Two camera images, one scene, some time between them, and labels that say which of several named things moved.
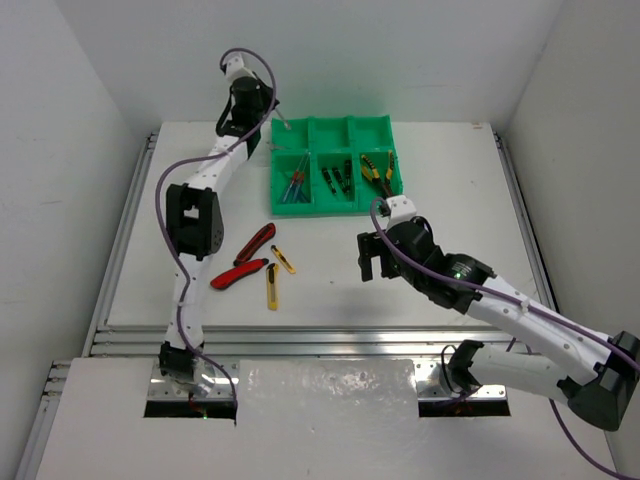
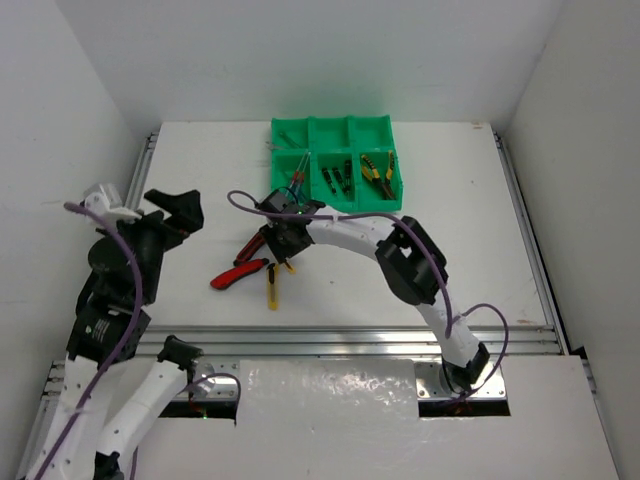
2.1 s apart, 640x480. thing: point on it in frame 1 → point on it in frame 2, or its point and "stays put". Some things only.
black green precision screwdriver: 339,177 stays put
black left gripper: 267,107 → 163,220
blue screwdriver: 294,176 stays put
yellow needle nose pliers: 389,174 stays put
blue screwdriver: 301,179 stays put
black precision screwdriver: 329,180 stays put
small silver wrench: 285,122 → 289,140
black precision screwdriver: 348,174 stays put
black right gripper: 370,245 → 270,230
